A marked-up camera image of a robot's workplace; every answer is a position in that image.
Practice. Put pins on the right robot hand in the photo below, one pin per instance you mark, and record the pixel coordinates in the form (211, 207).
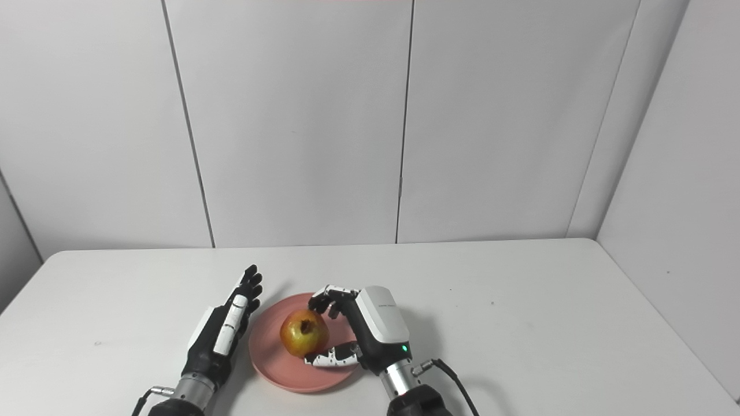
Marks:
(370, 326)

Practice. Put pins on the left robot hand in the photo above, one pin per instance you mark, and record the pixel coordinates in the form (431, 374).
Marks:
(222, 335)

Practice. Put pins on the pink plate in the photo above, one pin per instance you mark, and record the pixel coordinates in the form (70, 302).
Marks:
(277, 358)

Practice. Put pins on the red yellow apple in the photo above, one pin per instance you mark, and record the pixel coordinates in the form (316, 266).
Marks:
(304, 333)

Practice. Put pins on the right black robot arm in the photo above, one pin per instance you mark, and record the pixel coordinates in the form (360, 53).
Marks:
(413, 393)

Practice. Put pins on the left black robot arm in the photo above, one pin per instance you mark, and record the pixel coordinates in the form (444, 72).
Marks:
(182, 398)

